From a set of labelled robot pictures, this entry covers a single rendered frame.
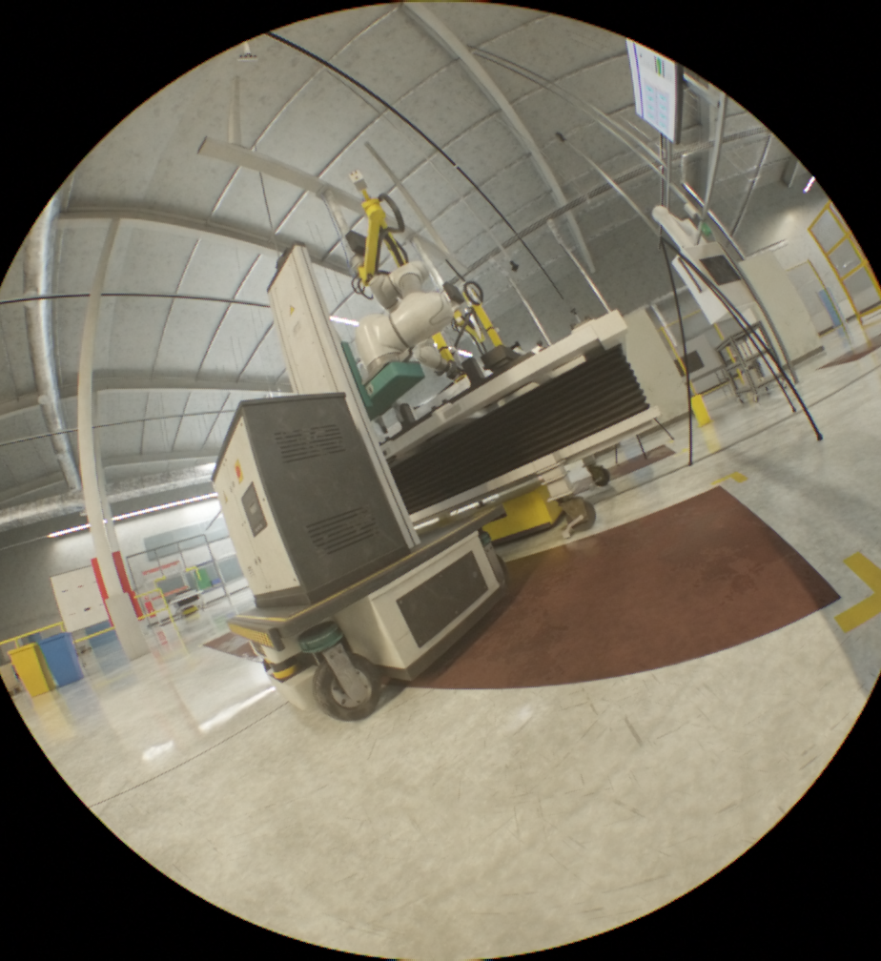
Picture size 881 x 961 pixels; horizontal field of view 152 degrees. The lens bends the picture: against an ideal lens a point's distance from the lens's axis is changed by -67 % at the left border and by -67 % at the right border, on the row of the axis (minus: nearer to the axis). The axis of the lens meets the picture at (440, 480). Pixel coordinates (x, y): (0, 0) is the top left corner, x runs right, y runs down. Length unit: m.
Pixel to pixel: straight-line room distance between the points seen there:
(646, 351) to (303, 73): 9.87
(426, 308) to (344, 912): 1.48
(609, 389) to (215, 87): 9.99
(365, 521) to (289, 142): 10.22
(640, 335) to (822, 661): 6.21
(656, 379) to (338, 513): 5.99
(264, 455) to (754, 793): 1.04
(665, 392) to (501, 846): 6.29
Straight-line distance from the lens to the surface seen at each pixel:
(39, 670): 5.93
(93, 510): 5.82
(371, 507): 0.91
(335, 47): 10.09
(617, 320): 1.45
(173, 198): 11.18
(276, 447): 0.85
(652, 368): 6.40
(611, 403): 1.71
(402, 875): 0.54
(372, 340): 1.26
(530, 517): 2.03
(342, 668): 0.81
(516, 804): 0.54
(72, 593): 8.69
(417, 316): 1.23
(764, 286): 7.48
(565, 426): 1.73
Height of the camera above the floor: 0.43
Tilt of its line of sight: 3 degrees up
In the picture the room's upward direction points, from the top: 23 degrees counter-clockwise
